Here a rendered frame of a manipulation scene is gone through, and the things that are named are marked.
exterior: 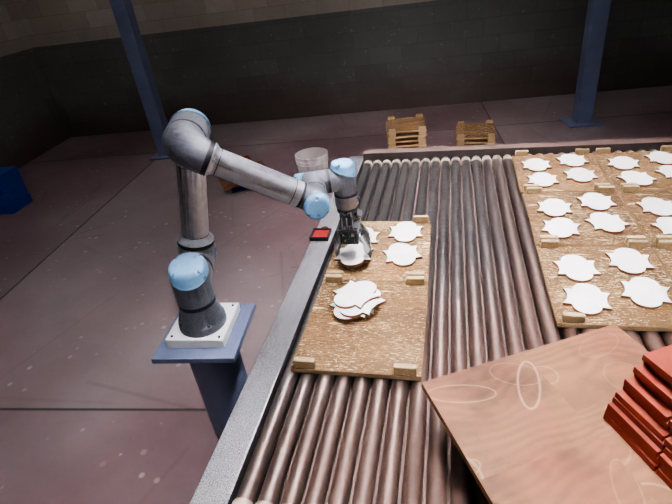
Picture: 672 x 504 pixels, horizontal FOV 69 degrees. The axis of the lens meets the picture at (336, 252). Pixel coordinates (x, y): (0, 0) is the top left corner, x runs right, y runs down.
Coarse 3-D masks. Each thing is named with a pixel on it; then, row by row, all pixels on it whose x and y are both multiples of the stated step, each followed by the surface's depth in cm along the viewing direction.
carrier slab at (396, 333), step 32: (384, 288) 156; (416, 288) 154; (320, 320) 146; (352, 320) 145; (384, 320) 143; (416, 320) 141; (320, 352) 135; (352, 352) 133; (384, 352) 132; (416, 352) 130
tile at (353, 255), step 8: (344, 248) 173; (352, 248) 172; (360, 248) 171; (344, 256) 168; (352, 256) 167; (360, 256) 167; (368, 256) 166; (344, 264) 164; (352, 264) 163; (360, 264) 164
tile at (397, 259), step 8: (392, 248) 175; (400, 248) 174; (408, 248) 173; (416, 248) 174; (392, 256) 170; (400, 256) 169; (408, 256) 169; (416, 256) 168; (400, 264) 165; (408, 264) 165
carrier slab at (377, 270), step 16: (368, 224) 194; (384, 224) 192; (416, 224) 189; (384, 240) 182; (416, 240) 179; (384, 256) 173; (352, 272) 166; (368, 272) 165; (384, 272) 164; (400, 272) 163
